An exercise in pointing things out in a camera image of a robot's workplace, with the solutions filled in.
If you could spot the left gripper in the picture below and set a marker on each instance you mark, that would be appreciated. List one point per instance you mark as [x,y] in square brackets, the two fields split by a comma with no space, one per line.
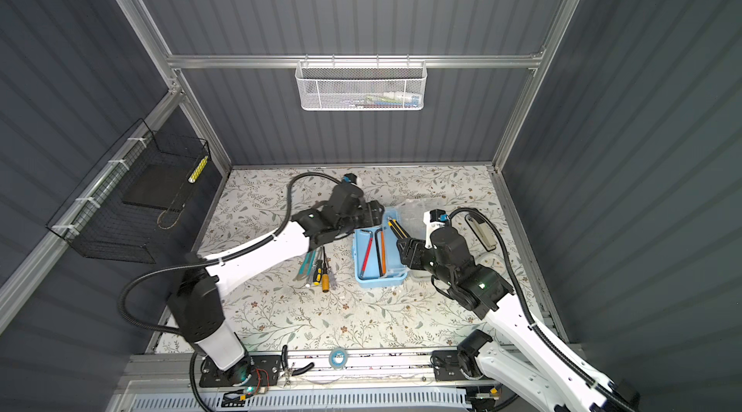
[370,214]

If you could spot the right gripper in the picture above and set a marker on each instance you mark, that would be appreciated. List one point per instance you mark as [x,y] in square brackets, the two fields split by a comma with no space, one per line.
[413,249]

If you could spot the yellow black utility knife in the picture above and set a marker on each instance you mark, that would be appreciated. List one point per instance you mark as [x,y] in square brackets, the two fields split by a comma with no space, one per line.
[397,229]

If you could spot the orange handled hex key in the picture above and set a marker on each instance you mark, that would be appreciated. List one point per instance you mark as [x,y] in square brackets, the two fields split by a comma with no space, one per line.
[381,242]

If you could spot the blue plastic tool box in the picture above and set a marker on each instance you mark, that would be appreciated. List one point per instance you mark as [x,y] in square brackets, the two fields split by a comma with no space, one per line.
[410,216]

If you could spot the black hex key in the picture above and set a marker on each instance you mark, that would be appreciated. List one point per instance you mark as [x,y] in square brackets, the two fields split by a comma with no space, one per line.
[375,247]

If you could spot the red handled hex key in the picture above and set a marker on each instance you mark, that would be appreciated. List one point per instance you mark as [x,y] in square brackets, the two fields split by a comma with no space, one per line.
[367,253]

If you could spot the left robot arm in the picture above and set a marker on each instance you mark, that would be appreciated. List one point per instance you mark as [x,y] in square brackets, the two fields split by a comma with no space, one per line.
[196,301]

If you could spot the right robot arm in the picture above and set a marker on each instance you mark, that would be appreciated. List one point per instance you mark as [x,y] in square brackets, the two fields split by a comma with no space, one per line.
[548,374]

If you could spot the teal pen tool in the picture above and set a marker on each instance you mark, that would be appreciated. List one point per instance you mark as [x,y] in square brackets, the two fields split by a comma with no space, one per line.
[306,271]

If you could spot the black stapler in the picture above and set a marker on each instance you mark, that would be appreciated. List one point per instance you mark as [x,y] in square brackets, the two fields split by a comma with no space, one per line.
[480,227]

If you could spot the blue tape roll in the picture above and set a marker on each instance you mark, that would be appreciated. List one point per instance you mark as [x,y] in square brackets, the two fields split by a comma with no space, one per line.
[338,358]

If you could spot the yellow marker in basket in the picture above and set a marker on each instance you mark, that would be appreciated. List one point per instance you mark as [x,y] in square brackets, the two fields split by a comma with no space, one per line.
[198,169]

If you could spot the yellow handled screwdriver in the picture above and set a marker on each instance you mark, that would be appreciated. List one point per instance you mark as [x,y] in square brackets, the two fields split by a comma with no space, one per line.
[325,278]

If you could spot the white wire mesh basket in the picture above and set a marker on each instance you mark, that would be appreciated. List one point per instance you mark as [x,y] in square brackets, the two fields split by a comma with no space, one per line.
[375,88]

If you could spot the black wire basket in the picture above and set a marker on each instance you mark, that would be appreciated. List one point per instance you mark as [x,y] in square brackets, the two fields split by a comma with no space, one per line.
[130,209]

